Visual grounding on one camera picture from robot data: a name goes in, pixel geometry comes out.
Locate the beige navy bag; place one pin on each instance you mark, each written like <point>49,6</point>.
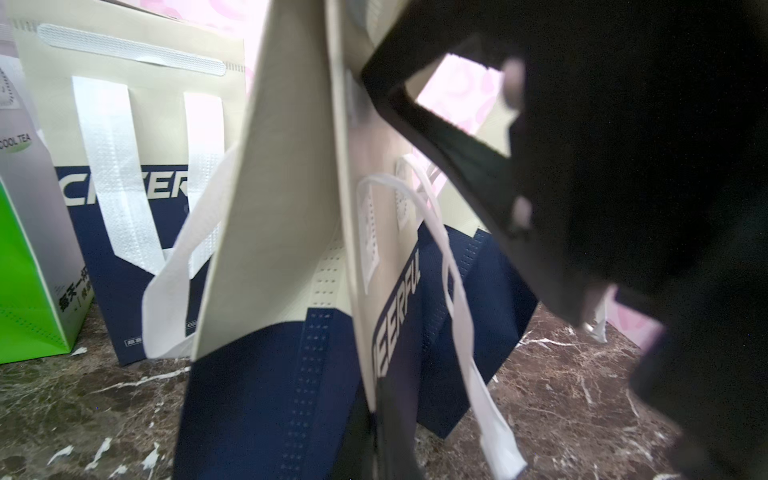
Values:
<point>500,302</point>
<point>137,109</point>
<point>296,280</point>

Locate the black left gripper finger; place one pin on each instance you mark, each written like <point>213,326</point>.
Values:
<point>380,444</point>

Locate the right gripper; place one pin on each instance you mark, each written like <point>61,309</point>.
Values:
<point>637,160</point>

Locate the green white takeout bag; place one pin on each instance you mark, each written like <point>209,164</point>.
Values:
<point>46,291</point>

